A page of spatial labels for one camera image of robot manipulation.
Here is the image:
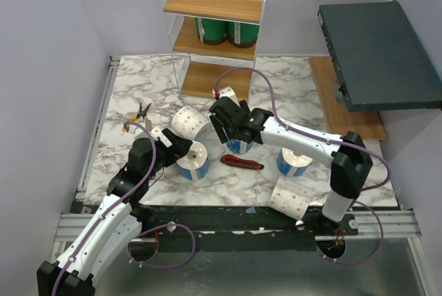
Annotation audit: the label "white wire wooden shelf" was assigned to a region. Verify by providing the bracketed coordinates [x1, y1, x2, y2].
[160, 0, 266, 100]

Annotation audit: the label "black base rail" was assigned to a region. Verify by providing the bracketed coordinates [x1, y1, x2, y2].
[131, 206, 358, 253]

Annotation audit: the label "pink dotted roll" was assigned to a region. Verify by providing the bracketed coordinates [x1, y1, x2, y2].
[267, 177, 312, 221]
[171, 106, 213, 141]

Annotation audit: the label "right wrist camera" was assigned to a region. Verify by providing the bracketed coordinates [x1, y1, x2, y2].
[213, 86, 239, 106]

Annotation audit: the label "dark green metal box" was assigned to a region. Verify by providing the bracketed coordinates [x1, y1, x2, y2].
[317, 0, 441, 111]

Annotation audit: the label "red black utility knife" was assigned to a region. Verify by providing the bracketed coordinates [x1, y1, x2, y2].
[220, 155, 264, 170]

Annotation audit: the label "wooden board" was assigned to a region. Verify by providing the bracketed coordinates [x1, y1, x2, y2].
[309, 57, 387, 141]

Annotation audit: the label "blue paper roll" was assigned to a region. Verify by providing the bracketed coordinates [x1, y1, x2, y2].
[225, 139, 253, 155]

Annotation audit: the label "green roll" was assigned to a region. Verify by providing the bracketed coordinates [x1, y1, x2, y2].
[227, 22, 260, 48]
[195, 17, 228, 46]

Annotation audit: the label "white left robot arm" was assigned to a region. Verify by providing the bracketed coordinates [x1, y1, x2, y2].
[37, 129, 193, 295]

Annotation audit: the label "yellow handled pliers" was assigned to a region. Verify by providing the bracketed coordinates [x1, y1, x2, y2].
[122, 102, 151, 134]

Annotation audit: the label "green roll back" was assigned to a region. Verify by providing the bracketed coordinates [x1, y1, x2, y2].
[195, 17, 228, 46]

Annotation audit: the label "pink dotted roll centre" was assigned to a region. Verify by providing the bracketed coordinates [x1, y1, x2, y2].
[171, 106, 213, 141]

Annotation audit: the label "pink dotted roll front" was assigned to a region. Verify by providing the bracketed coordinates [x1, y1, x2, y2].
[267, 177, 312, 221]

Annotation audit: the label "green roll front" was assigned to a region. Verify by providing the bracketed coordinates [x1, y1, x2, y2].
[227, 22, 260, 48]

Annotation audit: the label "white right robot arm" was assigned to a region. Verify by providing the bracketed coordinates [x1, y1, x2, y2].
[209, 97, 373, 235]

